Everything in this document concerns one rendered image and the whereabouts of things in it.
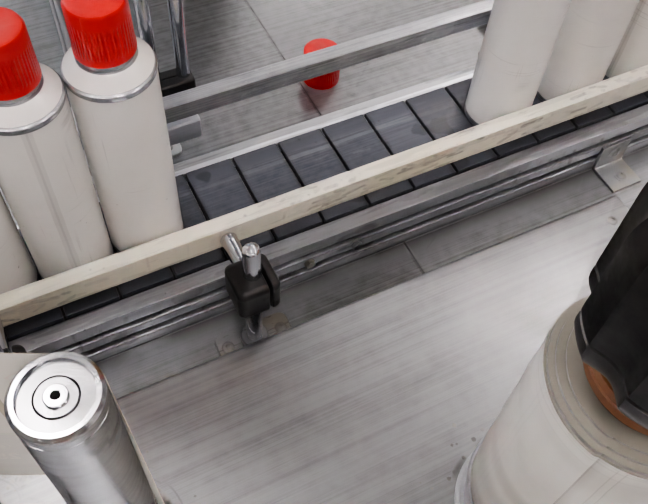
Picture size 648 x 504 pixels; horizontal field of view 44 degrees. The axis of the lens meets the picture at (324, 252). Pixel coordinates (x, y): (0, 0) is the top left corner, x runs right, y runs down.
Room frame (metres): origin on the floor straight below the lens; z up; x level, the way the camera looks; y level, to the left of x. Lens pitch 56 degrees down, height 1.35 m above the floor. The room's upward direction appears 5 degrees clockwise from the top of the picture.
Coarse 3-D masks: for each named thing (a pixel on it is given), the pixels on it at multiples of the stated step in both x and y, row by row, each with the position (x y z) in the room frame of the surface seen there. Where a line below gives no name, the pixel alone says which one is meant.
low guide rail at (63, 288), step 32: (576, 96) 0.46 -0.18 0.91; (608, 96) 0.47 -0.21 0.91; (480, 128) 0.42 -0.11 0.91; (512, 128) 0.42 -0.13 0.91; (544, 128) 0.44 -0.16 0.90; (384, 160) 0.38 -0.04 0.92; (416, 160) 0.38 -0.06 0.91; (448, 160) 0.39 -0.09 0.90; (288, 192) 0.34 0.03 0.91; (320, 192) 0.34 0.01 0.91; (352, 192) 0.35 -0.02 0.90; (224, 224) 0.31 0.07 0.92; (256, 224) 0.31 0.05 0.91; (128, 256) 0.27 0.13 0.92; (160, 256) 0.28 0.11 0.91; (192, 256) 0.29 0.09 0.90; (32, 288) 0.24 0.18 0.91; (64, 288) 0.25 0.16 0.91; (96, 288) 0.26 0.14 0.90
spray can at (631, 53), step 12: (636, 12) 0.52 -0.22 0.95; (636, 24) 0.52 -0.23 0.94; (624, 36) 0.52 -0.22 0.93; (636, 36) 0.51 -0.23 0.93; (624, 48) 0.52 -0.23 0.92; (636, 48) 0.51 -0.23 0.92; (612, 60) 0.52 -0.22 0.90; (624, 60) 0.51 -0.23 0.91; (636, 60) 0.51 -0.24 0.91; (612, 72) 0.52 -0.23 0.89; (624, 72) 0.51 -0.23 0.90
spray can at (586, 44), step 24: (576, 0) 0.49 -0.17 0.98; (600, 0) 0.48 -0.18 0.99; (624, 0) 0.48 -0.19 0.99; (576, 24) 0.48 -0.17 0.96; (600, 24) 0.48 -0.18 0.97; (624, 24) 0.48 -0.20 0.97; (576, 48) 0.48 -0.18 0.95; (600, 48) 0.48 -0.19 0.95; (552, 72) 0.49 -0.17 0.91; (576, 72) 0.48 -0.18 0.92; (600, 72) 0.48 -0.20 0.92; (552, 96) 0.48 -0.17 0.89
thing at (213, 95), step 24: (408, 24) 0.47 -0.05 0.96; (432, 24) 0.47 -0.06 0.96; (456, 24) 0.48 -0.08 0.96; (480, 24) 0.49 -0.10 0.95; (336, 48) 0.43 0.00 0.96; (360, 48) 0.44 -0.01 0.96; (384, 48) 0.45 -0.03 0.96; (264, 72) 0.40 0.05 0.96; (288, 72) 0.41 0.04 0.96; (312, 72) 0.42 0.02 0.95; (168, 96) 0.37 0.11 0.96; (192, 96) 0.38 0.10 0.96; (216, 96) 0.38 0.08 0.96; (240, 96) 0.39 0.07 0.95; (168, 120) 0.36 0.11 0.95
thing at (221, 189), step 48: (432, 96) 0.48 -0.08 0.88; (288, 144) 0.41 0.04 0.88; (336, 144) 0.42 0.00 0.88; (384, 144) 0.42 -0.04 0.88; (528, 144) 0.44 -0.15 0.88; (192, 192) 0.36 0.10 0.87; (240, 192) 0.36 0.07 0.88; (384, 192) 0.37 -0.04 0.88; (240, 240) 0.32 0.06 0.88; (144, 288) 0.27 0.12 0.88
